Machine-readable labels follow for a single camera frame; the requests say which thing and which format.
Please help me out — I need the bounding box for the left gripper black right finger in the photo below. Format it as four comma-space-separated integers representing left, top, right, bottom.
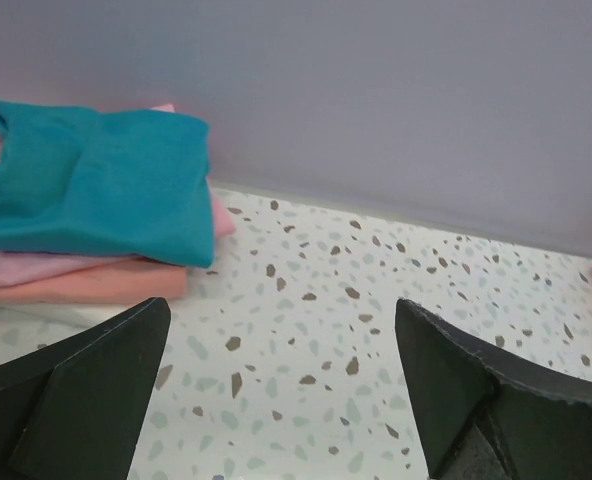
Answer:
395, 299, 592, 479

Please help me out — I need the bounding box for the white folded t-shirt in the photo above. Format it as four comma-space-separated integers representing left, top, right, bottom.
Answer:
0, 303, 130, 328

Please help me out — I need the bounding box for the light pink folded t-shirt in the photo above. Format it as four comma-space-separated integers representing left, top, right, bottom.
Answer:
0, 103, 237, 289

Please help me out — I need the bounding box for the teal folded t-shirt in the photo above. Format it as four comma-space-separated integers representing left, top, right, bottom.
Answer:
0, 99, 215, 269

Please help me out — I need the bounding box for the salmon folded t-shirt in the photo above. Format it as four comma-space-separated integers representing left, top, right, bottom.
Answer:
0, 260, 187, 305

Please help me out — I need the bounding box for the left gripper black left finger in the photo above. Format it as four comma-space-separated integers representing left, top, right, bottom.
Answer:
0, 298, 171, 480

